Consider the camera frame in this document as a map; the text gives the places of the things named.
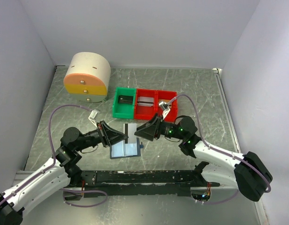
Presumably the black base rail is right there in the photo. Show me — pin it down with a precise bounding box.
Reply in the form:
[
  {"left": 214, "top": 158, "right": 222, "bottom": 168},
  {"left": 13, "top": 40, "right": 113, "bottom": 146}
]
[{"left": 66, "top": 169, "right": 207, "bottom": 197}]

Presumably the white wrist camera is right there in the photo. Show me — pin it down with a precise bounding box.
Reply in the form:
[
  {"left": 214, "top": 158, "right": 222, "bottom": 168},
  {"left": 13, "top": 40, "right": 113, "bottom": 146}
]
[
  {"left": 88, "top": 109, "right": 100, "bottom": 122},
  {"left": 158, "top": 101, "right": 172, "bottom": 119}
]

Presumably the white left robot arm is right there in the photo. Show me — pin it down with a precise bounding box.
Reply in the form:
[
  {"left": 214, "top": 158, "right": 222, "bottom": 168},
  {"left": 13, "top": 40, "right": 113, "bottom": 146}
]
[{"left": 0, "top": 121, "right": 128, "bottom": 225}]

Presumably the red plastic double bin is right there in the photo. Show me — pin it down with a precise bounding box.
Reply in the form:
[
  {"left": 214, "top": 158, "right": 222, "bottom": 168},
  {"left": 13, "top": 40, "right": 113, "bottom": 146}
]
[{"left": 134, "top": 89, "right": 177, "bottom": 120}]

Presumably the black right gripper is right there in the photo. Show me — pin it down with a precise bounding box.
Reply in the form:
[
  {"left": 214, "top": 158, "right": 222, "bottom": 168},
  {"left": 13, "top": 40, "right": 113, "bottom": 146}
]
[{"left": 134, "top": 112, "right": 185, "bottom": 141}]

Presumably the green plastic bin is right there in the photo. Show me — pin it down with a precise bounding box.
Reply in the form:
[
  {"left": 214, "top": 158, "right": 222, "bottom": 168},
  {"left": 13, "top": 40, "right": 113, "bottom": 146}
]
[{"left": 112, "top": 87, "right": 136, "bottom": 119}]

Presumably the blue leather card holder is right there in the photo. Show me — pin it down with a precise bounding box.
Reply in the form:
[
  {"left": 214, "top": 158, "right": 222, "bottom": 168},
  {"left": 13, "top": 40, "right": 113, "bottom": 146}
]
[{"left": 110, "top": 138, "right": 143, "bottom": 159}]

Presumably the dark card with chip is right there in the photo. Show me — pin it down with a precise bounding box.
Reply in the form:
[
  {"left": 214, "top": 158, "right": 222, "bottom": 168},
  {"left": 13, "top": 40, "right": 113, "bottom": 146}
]
[{"left": 118, "top": 95, "right": 134, "bottom": 105}]

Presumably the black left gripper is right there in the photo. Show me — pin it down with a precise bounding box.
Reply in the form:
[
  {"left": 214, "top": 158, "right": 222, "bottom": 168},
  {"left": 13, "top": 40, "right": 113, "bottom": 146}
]
[{"left": 74, "top": 120, "right": 127, "bottom": 151}]

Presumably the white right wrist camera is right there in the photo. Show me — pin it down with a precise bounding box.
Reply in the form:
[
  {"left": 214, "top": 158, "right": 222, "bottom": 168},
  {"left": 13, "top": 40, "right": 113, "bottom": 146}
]
[{"left": 158, "top": 101, "right": 172, "bottom": 119}]

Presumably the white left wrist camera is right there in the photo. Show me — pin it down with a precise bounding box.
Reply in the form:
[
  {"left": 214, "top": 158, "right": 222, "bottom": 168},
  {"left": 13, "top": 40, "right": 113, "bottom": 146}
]
[{"left": 88, "top": 109, "right": 100, "bottom": 122}]

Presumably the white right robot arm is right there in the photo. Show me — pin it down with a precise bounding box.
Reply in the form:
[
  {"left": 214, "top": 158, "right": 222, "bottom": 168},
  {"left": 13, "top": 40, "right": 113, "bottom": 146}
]
[{"left": 134, "top": 115, "right": 273, "bottom": 202}]

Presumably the cream round drawer cabinet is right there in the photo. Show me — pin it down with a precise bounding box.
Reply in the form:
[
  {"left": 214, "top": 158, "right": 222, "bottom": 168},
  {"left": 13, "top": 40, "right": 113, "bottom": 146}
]
[{"left": 63, "top": 52, "right": 111, "bottom": 103}]

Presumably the aluminium frame rail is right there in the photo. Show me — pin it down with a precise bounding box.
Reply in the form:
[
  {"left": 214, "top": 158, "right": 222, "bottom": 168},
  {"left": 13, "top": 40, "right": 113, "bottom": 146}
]
[{"left": 14, "top": 171, "right": 34, "bottom": 180}]

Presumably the grey magnetic stripe card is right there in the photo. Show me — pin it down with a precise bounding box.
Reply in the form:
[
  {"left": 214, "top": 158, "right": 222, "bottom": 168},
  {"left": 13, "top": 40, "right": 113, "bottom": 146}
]
[{"left": 137, "top": 96, "right": 154, "bottom": 107}]

